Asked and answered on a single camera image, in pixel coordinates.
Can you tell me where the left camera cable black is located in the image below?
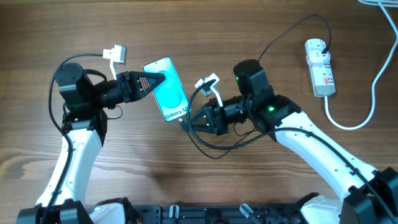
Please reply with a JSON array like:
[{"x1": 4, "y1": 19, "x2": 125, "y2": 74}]
[{"x1": 36, "y1": 58, "x2": 115, "y2": 223}]

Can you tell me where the white cables top corner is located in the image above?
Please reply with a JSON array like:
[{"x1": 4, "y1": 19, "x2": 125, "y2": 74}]
[{"x1": 357, "y1": 0, "x2": 398, "y2": 8}]

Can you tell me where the Galaxy S25 smartphone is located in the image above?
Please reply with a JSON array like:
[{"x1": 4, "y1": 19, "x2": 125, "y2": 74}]
[{"x1": 143, "y1": 57, "x2": 188, "y2": 122}]

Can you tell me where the camera cable black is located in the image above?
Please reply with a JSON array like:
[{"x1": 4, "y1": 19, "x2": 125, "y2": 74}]
[
  {"x1": 185, "y1": 79, "x2": 398, "y2": 224},
  {"x1": 36, "y1": 58, "x2": 115, "y2": 223}
]

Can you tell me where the white power strip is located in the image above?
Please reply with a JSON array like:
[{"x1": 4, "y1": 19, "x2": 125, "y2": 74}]
[{"x1": 305, "y1": 39, "x2": 336, "y2": 97}]

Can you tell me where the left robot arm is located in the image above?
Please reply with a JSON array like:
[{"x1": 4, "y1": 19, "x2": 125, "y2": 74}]
[{"x1": 16, "y1": 63, "x2": 165, "y2": 223}]

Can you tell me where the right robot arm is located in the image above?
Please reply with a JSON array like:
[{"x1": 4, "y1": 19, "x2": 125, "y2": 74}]
[{"x1": 180, "y1": 59, "x2": 397, "y2": 223}]

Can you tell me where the right camera cable black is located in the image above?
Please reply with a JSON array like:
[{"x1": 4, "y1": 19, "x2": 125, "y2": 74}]
[{"x1": 185, "y1": 79, "x2": 398, "y2": 224}]

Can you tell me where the black charger cable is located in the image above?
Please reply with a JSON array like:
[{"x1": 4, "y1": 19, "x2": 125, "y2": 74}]
[{"x1": 177, "y1": 13, "x2": 332, "y2": 160}]

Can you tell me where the white power strip cord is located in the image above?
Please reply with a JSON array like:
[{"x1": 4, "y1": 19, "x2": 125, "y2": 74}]
[{"x1": 324, "y1": 1, "x2": 398, "y2": 131}]

